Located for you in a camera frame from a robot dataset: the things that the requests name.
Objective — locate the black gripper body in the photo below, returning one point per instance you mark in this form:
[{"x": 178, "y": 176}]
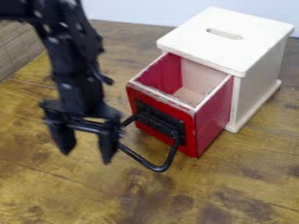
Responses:
[{"x": 81, "y": 104}]

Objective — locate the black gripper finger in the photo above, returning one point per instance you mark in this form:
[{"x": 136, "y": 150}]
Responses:
[
  {"x": 109, "y": 139},
  {"x": 62, "y": 134}
]

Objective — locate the black metal drawer handle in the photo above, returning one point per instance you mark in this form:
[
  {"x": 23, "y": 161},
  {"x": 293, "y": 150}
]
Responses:
[{"x": 164, "y": 127}]

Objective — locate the red wooden drawer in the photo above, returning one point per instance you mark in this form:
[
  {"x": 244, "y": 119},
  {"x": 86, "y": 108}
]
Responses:
[{"x": 192, "y": 93}]

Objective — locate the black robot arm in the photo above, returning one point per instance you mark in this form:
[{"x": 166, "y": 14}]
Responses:
[{"x": 74, "y": 46}]

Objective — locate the white wooden box cabinet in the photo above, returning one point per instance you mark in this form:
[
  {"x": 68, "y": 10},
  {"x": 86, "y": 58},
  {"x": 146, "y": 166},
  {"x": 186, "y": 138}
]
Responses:
[{"x": 242, "y": 45}]

